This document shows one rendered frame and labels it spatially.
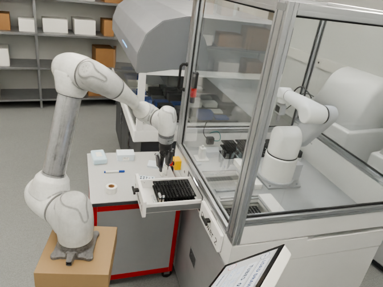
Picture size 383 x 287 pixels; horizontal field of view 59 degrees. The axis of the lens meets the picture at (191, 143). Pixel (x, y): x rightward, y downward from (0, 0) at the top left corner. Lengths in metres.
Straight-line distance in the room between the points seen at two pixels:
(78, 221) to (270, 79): 0.95
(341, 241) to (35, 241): 2.24
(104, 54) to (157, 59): 3.04
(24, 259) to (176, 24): 2.05
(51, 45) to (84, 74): 4.46
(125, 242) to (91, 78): 1.29
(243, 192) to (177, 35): 1.40
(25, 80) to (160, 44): 3.75
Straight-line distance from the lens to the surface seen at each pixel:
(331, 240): 1.97
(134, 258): 2.46
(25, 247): 3.02
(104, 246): 1.68
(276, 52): 1.25
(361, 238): 2.11
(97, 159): 2.46
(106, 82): 1.39
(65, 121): 1.55
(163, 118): 1.80
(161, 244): 2.43
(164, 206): 1.90
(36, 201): 1.66
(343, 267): 2.21
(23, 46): 5.82
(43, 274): 1.61
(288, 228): 1.73
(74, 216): 1.50
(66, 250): 1.63
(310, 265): 2.02
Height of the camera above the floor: 2.02
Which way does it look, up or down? 26 degrees down
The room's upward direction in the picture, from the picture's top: 8 degrees clockwise
